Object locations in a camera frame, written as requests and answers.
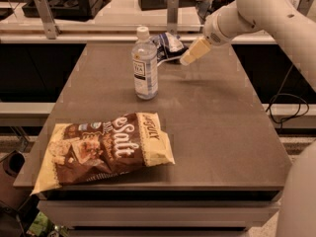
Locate black cable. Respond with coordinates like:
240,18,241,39
265,62,310,130

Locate brown yellow chip bag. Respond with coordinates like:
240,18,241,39
33,113,175,194

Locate blue chip bag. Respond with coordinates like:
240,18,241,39
150,33,188,65

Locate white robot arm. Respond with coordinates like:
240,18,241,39
181,0,316,237

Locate metal bracket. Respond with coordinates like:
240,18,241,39
34,0,59,40
297,0,314,16
167,0,179,35

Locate dark bin at left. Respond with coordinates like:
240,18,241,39
0,151,30,212

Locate clear plastic water bottle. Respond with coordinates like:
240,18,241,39
131,27,158,100

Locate grey table with drawers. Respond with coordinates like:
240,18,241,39
15,42,291,237

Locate metal bracket left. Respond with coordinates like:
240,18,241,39
34,0,59,40

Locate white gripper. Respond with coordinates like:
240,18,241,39
180,13,233,65

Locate metal bracket middle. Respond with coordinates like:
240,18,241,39
167,0,179,35

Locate black tray box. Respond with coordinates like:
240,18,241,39
22,0,112,22

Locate metal bracket right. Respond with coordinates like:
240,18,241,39
297,0,314,16

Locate glass barrier panel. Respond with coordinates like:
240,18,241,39
0,0,316,37

